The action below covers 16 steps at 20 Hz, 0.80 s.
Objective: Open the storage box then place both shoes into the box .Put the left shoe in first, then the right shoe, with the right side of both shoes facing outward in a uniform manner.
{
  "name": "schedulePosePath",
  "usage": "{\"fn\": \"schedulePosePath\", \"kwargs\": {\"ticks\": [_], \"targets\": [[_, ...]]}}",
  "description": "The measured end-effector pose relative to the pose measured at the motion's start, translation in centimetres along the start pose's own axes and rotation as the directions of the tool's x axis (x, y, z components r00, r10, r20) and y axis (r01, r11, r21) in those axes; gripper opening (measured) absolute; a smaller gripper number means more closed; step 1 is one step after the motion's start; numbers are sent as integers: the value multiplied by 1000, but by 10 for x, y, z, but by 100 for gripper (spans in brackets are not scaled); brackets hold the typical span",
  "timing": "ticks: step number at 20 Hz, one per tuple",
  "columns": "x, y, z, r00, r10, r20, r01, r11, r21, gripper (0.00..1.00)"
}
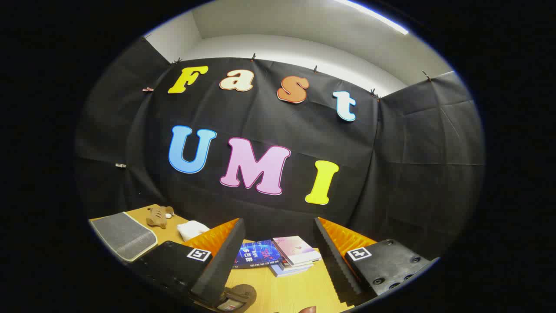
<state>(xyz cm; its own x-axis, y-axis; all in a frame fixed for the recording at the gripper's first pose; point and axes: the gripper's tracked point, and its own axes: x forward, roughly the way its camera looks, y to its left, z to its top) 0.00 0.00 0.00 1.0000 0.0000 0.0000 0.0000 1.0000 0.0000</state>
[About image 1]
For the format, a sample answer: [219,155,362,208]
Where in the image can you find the pink book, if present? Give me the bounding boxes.
[272,236,322,267]

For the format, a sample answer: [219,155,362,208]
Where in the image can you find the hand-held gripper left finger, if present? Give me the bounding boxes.
[132,218,246,307]

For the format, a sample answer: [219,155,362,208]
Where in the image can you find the brown striped plush toy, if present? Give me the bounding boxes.
[146,206,175,230]

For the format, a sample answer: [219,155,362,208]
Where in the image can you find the black backdrop cloth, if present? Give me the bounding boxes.
[74,37,485,261]

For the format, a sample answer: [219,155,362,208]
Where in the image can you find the cream fabric storage box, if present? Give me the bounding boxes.
[89,212,158,262]

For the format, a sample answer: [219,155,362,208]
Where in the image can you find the white plush toy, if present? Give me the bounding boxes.
[177,220,210,242]

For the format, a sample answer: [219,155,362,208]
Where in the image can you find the pale blue book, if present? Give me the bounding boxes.
[268,260,314,278]

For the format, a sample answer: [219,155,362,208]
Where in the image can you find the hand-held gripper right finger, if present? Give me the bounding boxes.
[314,216,431,306]

